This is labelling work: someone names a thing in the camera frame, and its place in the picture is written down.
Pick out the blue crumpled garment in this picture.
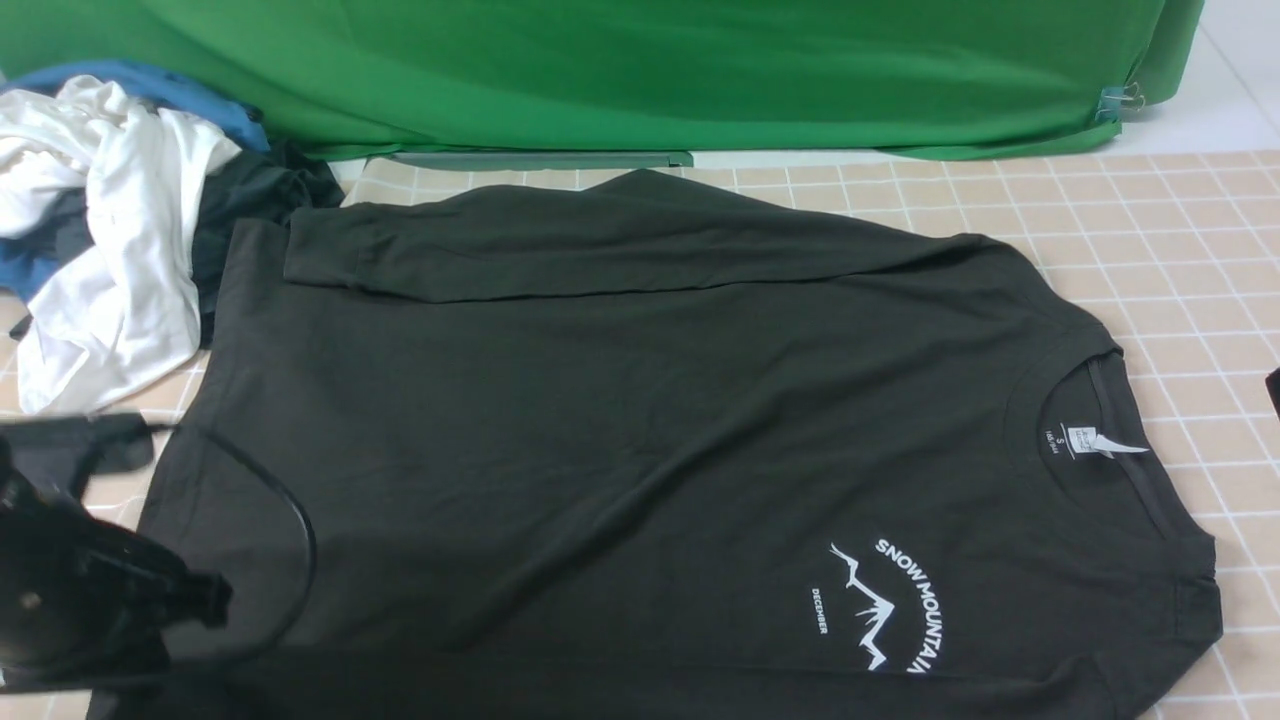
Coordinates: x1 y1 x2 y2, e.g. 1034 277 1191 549
3 60 269 301

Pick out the dark teal crumpled garment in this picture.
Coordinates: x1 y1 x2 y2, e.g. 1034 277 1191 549
1 141 346 348

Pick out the white crumpled garment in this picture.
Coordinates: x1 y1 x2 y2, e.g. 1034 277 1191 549
1 76 241 414

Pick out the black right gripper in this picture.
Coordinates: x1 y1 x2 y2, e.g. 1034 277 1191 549
1265 368 1280 418

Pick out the peach grid tablecloth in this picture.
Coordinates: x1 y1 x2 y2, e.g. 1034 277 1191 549
0 150 1280 720

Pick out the green backdrop cloth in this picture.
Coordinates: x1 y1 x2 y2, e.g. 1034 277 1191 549
1 1 1204 161

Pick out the dark gray long-sleeved shirt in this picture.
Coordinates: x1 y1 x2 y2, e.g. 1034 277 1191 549
90 170 1222 719

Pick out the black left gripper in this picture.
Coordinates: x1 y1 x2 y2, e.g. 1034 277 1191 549
1 446 233 691

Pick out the metal binder clip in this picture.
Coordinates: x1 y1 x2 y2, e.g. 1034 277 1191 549
1093 82 1147 124

